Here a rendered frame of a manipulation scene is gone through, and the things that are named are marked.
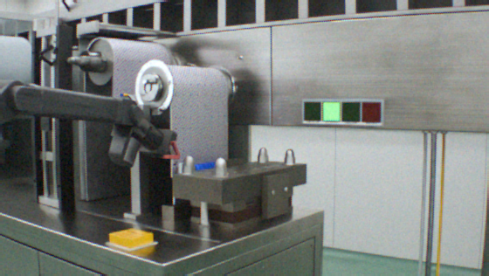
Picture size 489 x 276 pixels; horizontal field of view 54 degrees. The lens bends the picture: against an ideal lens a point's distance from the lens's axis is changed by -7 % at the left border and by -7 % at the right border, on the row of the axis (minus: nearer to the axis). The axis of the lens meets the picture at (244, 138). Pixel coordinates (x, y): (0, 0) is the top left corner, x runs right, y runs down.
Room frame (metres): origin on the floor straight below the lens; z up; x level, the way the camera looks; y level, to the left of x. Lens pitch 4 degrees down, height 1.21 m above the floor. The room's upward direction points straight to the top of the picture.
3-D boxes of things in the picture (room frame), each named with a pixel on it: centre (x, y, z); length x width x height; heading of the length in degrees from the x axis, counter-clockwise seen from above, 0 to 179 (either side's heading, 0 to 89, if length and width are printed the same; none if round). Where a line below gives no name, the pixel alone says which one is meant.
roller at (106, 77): (1.62, 0.36, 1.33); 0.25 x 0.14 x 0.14; 144
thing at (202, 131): (1.42, 0.12, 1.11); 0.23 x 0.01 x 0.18; 144
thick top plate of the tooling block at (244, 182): (1.39, 0.00, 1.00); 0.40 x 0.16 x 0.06; 144
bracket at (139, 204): (1.35, 0.29, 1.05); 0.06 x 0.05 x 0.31; 144
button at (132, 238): (1.08, 0.25, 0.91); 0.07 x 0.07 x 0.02; 54
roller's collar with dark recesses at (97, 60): (1.50, 0.45, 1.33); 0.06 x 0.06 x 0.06; 54
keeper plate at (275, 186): (1.35, -0.08, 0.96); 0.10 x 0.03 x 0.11; 144
